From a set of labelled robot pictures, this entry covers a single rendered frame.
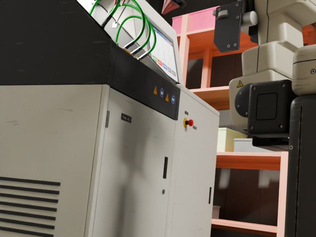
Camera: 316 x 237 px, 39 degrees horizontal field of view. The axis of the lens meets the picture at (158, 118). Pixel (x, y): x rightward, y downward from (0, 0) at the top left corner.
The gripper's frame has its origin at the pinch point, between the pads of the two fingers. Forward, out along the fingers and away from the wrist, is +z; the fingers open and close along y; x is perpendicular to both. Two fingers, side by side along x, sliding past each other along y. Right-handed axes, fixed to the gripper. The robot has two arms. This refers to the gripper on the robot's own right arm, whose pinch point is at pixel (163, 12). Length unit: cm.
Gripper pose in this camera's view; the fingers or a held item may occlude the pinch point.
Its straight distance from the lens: 202.1
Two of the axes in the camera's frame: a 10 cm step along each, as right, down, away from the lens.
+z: -6.1, 7.2, 3.3
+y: -4.8, -6.7, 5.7
